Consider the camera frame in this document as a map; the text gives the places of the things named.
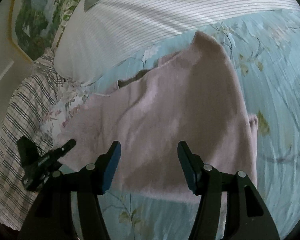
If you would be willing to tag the white floral quilt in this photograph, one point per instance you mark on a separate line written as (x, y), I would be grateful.
(70, 97)

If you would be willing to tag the plaid checked cloth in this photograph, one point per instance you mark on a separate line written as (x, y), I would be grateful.
(29, 104)

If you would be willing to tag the landscape wall painting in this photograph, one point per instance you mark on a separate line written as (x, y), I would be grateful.
(38, 24)

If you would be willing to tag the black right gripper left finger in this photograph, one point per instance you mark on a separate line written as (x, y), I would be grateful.
(104, 170)

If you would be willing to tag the white striped duvet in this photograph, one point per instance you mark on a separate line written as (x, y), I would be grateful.
(107, 33)

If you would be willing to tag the pinkish grey fleece garment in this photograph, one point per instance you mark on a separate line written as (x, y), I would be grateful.
(192, 95)

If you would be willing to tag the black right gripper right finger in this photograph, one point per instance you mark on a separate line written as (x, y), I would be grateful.
(193, 168)

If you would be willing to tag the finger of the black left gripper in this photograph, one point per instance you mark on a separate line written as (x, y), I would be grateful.
(65, 147)

